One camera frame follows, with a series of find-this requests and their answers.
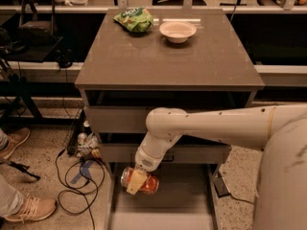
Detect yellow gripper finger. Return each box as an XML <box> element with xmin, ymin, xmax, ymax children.
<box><xmin>127</xmin><ymin>170</ymin><xmax>148</xmax><ymax>195</ymax></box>

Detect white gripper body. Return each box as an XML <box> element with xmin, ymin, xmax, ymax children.
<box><xmin>135</xmin><ymin>146</ymin><xmax>166</xmax><ymax>172</ymax></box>

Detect orange soda can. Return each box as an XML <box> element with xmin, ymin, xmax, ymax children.
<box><xmin>121</xmin><ymin>167</ymin><xmax>159</xmax><ymax>195</ymax></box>

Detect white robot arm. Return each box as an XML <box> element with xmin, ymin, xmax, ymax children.
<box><xmin>127</xmin><ymin>104</ymin><xmax>307</xmax><ymax>230</ymax></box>

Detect open bottom drawer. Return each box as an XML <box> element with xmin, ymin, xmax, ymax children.
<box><xmin>107</xmin><ymin>163</ymin><xmax>220</xmax><ymax>230</ymax></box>

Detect grey drawer cabinet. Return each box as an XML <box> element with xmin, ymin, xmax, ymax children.
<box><xmin>74</xmin><ymin>7</ymin><xmax>266</xmax><ymax>165</ymax></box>

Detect pile of cans and bottles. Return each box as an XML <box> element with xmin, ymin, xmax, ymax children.
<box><xmin>76</xmin><ymin>120</ymin><xmax>101</xmax><ymax>159</ymax></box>

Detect black power adapter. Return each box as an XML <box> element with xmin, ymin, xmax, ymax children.
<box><xmin>214</xmin><ymin>177</ymin><xmax>230</xmax><ymax>197</ymax></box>

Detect beige sneaker near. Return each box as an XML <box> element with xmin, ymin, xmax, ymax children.
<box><xmin>5</xmin><ymin>196</ymin><xmax>57</xmax><ymax>222</ymax></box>

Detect beige sneaker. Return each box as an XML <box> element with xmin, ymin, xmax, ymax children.
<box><xmin>5</xmin><ymin>196</ymin><xmax>57</xmax><ymax>222</ymax></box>
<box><xmin>0</xmin><ymin>127</ymin><xmax>31</xmax><ymax>159</ymax></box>

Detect black stick tool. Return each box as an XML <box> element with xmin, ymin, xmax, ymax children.
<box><xmin>0</xmin><ymin>157</ymin><xmax>40</xmax><ymax>180</ymax></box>

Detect white bowl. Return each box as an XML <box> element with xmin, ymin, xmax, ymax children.
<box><xmin>159</xmin><ymin>21</ymin><xmax>197</xmax><ymax>44</ymax></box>

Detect black headphones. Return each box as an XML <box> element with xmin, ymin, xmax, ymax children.
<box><xmin>56</xmin><ymin>49</ymin><xmax>74</xmax><ymax>69</ymax></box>

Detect beige sneaker far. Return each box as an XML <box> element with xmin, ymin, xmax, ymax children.
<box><xmin>0</xmin><ymin>127</ymin><xmax>31</xmax><ymax>159</ymax></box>

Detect grey trouser leg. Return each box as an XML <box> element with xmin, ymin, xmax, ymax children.
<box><xmin>0</xmin><ymin>174</ymin><xmax>24</xmax><ymax>218</ymax></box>

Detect green chip bag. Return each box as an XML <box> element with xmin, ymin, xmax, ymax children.
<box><xmin>113</xmin><ymin>7</ymin><xmax>154</xmax><ymax>33</ymax></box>

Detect black bag on shelf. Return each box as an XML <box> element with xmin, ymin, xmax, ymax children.
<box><xmin>17</xmin><ymin>0</ymin><xmax>57</xmax><ymax>46</ymax></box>

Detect middle drawer with handle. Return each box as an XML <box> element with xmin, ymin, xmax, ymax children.
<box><xmin>99</xmin><ymin>144</ymin><xmax>231</xmax><ymax>164</ymax></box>

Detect drawer with handle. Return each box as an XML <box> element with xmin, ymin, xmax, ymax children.
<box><xmin>99</xmin><ymin>144</ymin><xmax>231</xmax><ymax>164</ymax></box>
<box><xmin>83</xmin><ymin>105</ymin><xmax>250</xmax><ymax>135</ymax></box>

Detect top drawer with handle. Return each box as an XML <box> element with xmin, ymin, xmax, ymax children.
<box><xmin>83</xmin><ymin>105</ymin><xmax>250</xmax><ymax>135</ymax></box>

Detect black cable on floor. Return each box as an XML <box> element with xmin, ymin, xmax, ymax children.
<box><xmin>55</xmin><ymin>148</ymin><xmax>106</xmax><ymax>230</ymax></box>

